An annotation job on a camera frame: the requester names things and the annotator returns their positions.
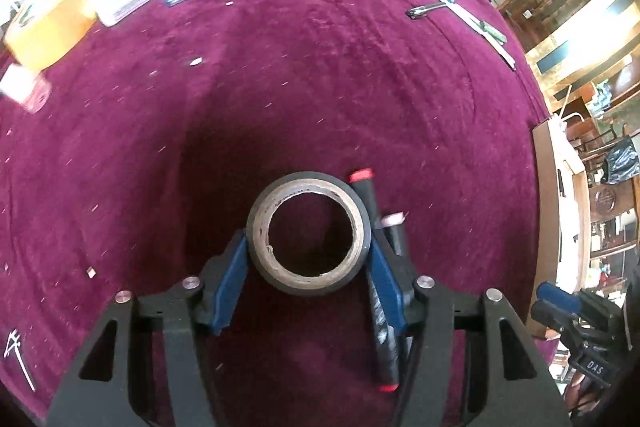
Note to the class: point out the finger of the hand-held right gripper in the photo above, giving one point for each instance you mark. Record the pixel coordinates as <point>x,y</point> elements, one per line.
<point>555,317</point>
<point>560,297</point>

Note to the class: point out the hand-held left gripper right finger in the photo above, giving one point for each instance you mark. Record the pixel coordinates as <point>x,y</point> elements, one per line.
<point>390,292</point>

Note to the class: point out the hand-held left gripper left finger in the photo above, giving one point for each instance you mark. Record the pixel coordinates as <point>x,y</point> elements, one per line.
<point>230,287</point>

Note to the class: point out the black marker with red caps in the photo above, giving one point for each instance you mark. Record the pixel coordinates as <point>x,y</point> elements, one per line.
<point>385,357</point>

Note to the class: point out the shallow cardboard box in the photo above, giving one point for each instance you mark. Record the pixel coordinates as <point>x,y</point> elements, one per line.
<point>545,207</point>

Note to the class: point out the black tape roll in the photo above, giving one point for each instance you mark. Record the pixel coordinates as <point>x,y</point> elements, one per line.
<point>300,182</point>

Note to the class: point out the person's right hand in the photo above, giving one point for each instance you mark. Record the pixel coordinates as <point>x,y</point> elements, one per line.
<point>580,389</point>

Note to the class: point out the black marker with pink cap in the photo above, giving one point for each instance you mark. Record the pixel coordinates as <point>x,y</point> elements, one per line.
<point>397,232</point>

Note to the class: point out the wooden chair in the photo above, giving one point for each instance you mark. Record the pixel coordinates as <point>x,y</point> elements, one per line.
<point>607,202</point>

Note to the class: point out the black plastic bag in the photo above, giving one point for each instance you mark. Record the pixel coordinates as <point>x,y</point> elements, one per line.
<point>620,162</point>

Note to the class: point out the dark green marker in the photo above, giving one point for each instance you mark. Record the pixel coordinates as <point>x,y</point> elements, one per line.
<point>492,32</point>

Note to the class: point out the black pen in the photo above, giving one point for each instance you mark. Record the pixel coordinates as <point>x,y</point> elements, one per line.
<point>425,10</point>

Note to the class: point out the long white silver pen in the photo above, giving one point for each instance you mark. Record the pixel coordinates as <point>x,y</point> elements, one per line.
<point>470,19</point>

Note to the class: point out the small pink and white packet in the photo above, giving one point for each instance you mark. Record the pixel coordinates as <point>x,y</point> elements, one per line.
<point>25,89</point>

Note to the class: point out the wooden stair railing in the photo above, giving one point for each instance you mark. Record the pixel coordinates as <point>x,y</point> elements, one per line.
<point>545,7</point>

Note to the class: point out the yellow tape roll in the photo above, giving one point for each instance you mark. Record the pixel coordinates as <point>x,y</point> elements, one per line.
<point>50,37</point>

